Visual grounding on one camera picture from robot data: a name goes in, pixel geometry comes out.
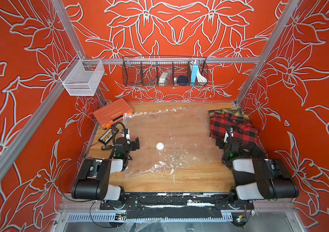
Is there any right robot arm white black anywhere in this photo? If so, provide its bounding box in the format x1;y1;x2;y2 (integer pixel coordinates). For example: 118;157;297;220
216;137;299;203

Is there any white cable duct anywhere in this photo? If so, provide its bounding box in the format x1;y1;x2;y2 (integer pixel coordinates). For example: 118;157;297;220
66;212;233;223

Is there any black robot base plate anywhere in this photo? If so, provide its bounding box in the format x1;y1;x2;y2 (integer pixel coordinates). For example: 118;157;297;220
99;192;255;220

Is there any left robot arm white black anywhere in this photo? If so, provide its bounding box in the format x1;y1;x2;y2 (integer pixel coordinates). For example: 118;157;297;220
71;137;140;204

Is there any black screwdriver bit holder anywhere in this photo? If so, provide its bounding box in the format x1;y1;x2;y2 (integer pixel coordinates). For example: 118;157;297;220
98;128;119;145

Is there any white cable bundle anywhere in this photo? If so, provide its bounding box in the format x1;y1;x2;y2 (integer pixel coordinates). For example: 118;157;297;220
197;68;208;85

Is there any dark blue round object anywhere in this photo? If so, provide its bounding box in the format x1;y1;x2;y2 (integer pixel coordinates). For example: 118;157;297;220
177;75;189;87

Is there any light blue box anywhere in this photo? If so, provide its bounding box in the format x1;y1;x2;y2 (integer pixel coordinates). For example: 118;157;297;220
190;63;198;86

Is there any red black plaid shirt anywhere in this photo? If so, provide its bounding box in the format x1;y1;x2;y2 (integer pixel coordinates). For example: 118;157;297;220
210;113;259;145

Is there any clear plastic wall bin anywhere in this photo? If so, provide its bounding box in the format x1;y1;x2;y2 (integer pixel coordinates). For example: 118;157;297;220
60;60;105;96

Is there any olive plaid shirt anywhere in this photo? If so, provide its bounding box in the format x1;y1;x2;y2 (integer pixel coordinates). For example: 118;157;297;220
209;108;249;119

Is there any black wire wall basket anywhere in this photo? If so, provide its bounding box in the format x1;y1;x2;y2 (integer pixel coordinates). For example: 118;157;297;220
122;56;209;87

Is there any clear plastic vacuum bag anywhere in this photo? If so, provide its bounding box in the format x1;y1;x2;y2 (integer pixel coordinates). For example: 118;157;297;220
124;105;221;178

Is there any orange tool case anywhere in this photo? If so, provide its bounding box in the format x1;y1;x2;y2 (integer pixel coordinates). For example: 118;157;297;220
93;99;134;129

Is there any black yellow screwdriver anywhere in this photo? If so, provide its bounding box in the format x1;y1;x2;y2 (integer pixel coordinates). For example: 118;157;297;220
101;145;114;151

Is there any grey bagged item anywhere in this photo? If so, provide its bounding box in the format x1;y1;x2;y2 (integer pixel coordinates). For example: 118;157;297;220
158;70;172;87

